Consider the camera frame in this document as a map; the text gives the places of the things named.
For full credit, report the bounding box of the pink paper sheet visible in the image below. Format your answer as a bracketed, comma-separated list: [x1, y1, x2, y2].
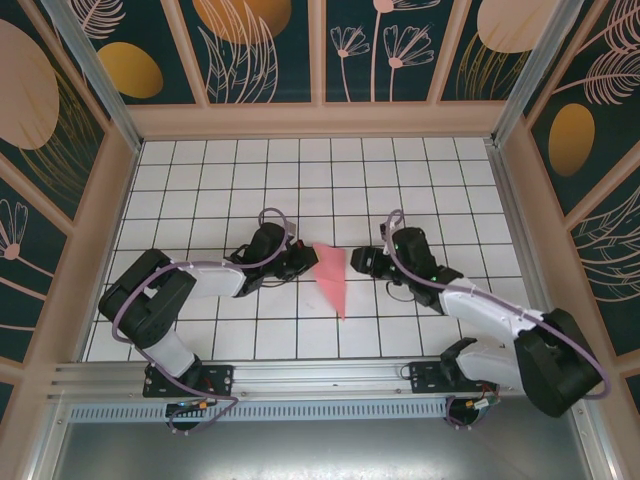
[312, 242, 348, 321]

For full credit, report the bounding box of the arm base electronics board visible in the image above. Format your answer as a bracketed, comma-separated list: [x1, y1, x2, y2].
[446, 397, 503, 431]
[164, 398, 214, 437]

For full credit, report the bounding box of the grey metal panel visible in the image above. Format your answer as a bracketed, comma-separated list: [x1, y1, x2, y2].
[47, 394, 611, 480]

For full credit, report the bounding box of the thin black right gripper cable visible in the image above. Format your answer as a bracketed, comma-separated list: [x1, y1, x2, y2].
[383, 279, 417, 305]

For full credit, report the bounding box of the aluminium side rail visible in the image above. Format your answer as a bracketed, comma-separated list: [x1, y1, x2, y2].
[485, 139, 569, 359]

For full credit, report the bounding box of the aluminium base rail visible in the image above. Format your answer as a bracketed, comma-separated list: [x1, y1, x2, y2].
[47, 353, 596, 401]

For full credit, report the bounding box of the grey slotted cable duct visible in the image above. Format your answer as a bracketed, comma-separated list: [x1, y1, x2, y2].
[67, 402, 451, 422]

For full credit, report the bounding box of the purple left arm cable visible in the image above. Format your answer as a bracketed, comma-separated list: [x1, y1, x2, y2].
[110, 207, 296, 437]

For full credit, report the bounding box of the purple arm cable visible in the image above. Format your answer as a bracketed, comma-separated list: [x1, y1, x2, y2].
[382, 209, 614, 432]
[110, 207, 296, 437]

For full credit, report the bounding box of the aluminium frame post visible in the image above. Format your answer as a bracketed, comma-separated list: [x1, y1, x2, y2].
[490, 0, 574, 147]
[40, 0, 144, 154]

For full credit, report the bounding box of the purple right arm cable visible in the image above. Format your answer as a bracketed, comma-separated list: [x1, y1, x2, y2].
[382, 209, 614, 432]

